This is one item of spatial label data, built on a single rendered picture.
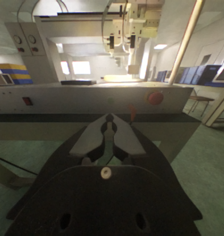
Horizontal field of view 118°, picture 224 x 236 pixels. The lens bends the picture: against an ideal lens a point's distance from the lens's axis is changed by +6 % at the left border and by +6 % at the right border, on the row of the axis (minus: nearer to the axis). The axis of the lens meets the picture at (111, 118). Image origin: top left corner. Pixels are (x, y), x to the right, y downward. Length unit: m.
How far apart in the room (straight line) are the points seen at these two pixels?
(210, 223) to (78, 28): 1.60
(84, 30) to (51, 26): 0.21
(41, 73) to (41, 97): 0.62
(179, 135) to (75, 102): 0.41
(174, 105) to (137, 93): 0.15
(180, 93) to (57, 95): 0.42
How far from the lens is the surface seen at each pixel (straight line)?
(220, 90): 2.48
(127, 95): 0.25
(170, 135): 0.36
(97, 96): 0.25
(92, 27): 0.74
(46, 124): 0.34
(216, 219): 1.16
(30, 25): 0.97
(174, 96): 0.33
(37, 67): 0.97
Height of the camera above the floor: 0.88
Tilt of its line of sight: 29 degrees down
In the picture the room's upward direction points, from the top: straight up
